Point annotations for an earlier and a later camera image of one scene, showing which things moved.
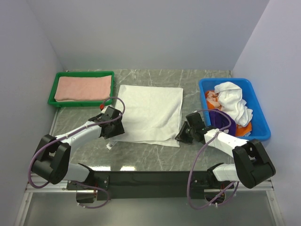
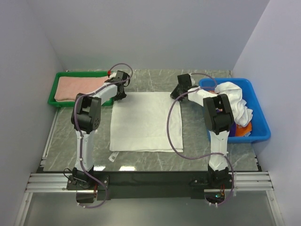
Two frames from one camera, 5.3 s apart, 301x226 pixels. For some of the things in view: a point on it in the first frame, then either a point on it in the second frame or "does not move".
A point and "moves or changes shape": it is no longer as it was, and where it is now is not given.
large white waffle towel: x=152 y=115 moves or changes shape
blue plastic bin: x=260 y=128 does not move
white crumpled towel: x=230 y=98 does not move
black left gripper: x=119 y=129 → x=121 y=96
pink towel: x=83 y=88 does not move
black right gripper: x=181 y=136 → x=174 y=94
